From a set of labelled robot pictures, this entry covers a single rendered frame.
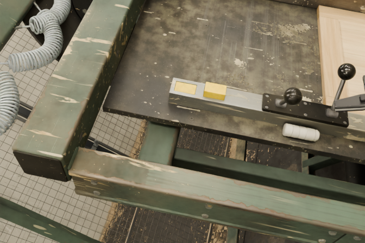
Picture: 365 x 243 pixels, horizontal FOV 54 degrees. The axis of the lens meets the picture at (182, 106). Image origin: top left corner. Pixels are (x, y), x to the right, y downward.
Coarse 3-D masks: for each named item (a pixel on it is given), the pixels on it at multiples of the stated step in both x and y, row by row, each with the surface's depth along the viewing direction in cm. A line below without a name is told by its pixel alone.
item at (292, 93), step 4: (288, 88) 74; (292, 88) 73; (296, 88) 73; (288, 92) 73; (292, 92) 73; (296, 92) 73; (300, 92) 73; (284, 96) 74; (288, 96) 73; (292, 96) 73; (296, 96) 72; (300, 96) 73; (276, 100) 84; (280, 100) 84; (284, 100) 79; (288, 100) 73; (292, 100) 73; (296, 100) 73; (300, 100) 73; (276, 104) 84; (280, 104) 83; (284, 104) 84; (288, 104) 74; (292, 104) 74; (296, 104) 74
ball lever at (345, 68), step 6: (342, 66) 79; (348, 66) 79; (342, 72) 79; (348, 72) 78; (354, 72) 79; (342, 78) 80; (348, 78) 79; (342, 84) 81; (336, 96) 82; (330, 114) 83; (336, 114) 83
